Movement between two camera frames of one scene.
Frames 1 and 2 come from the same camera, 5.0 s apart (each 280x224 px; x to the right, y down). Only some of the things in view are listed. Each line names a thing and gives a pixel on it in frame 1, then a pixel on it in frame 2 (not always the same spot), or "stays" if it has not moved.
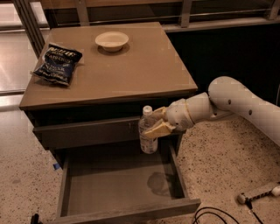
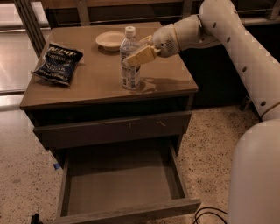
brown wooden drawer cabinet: (92, 125) stays
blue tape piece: (56, 165) stays
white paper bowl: (111, 41) stays
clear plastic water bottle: (148, 144) → (129, 74)
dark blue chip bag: (58, 64) stays
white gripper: (178, 115) → (164, 40)
